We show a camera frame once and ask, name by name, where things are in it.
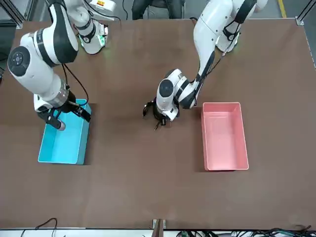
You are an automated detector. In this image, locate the white box with warning label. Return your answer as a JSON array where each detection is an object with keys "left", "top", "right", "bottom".
[{"left": 88, "top": 0, "right": 117, "bottom": 12}]

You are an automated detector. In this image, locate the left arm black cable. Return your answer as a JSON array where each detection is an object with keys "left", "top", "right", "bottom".
[{"left": 194, "top": 9, "right": 244, "bottom": 99}]

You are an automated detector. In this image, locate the aluminium frame rail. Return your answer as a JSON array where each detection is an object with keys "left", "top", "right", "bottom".
[{"left": 0, "top": 0, "right": 33, "bottom": 28}]

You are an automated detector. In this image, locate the person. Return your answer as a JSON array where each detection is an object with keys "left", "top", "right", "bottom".
[{"left": 131, "top": 0, "right": 186, "bottom": 20}]

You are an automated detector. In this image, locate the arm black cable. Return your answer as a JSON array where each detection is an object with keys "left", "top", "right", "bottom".
[
  {"left": 194, "top": 9, "right": 244, "bottom": 99},
  {"left": 61, "top": 63, "right": 89, "bottom": 111}
]

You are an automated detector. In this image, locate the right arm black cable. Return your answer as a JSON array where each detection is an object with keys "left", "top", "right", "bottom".
[{"left": 61, "top": 63, "right": 89, "bottom": 111}]

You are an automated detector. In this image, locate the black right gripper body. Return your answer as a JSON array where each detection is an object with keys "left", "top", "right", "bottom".
[{"left": 37, "top": 90, "right": 82, "bottom": 123}]

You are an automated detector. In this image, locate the black adapter cable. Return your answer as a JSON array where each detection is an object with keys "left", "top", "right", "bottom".
[{"left": 21, "top": 217, "right": 65, "bottom": 237}]

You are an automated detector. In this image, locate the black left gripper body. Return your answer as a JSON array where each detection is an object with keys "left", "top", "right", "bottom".
[{"left": 153, "top": 110, "right": 171, "bottom": 126}]

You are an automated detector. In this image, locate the blue plastic box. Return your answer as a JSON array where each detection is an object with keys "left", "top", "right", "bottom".
[{"left": 38, "top": 98, "right": 91, "bottom": 165}]

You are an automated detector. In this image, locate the pink plastic box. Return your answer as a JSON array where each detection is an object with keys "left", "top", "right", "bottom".
[{"left": 201, "top": 101, "right": 249, "bottom": 171}]

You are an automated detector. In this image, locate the aluminium frame post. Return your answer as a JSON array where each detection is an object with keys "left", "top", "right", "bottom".
[{"left": 152, "top": 218, "right": 167, "bottom": 237}]

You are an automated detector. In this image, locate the black braided USB cable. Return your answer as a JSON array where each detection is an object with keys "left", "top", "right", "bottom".
[
  {"left": 152, "top": 98, "right": 161, "bottom": 131},
  {"left": 142, "top": 97, "right": 158, "bottom": 118}
]

